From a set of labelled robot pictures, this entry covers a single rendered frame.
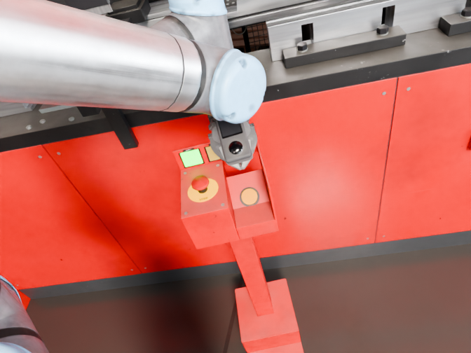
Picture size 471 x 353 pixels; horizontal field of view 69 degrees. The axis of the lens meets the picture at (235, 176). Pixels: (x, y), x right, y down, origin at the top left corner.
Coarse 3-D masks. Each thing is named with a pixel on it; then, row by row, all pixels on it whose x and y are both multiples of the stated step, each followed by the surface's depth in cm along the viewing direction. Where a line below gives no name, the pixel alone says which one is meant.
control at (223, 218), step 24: (192, 168) 83; (216, 168) 82; (264, 168) 74; (240, 192) 82; (264, 192) 81; (192, 216) 73; (216, 216) 74; (240, 216) 79; (264, 216) 78; (192, 240) 78; (216, 240) 79
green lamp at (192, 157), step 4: (184, 152) 80; (188, 152) 80; (192, 152) 80; (196, 152) 80; (184, 156) 81; (188, 156) 81; (192, 156) 81; (196, 156) 81; (200, 156) 81; (184, 160) 82; (188, 160) 82; (192, 160) 82; (196, 160) 82; (200, 160) 82; (184, 164) 82; (188, 164) 82; (192, 164) 83; (196, 164) 83
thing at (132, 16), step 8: (128, 0) 107; (136, 0) 105; (144, 0) 108; (112, 8) 104; (120, 8) 103; (128, 8) 103; (136, 8) 103; (144, 8) 106; (112, 16) 104; (120, 16) 104; (128, 16) 104; (136, 16) 104; (144, 16) 105
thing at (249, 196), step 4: (248, 188) 81; (244, 192) 81; (248, 192) 81; (252, 192) 80; (256, 192) 81; (244, 196) 80; (248, 196) 80; (252, 196) 80; (256, 196) 80; (244, 200) 80; (248, 200) 80; (252, 200) 80; (256, 200) 80; (248, 204) 80; (252, 204) 81
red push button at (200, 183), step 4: (200, 176) 76; (204, 176) 76; (196, 180) 76; (200, 180) 75; (204, 180) 75; (208, 180) 76; (192, 184) 75; (196, 184) 75; (200, 184) 74; (204, 184) 74; (196, 188) 74; (200, 188) 74; (204, 188) 75; (200, 192) 76; (204, 192) 76
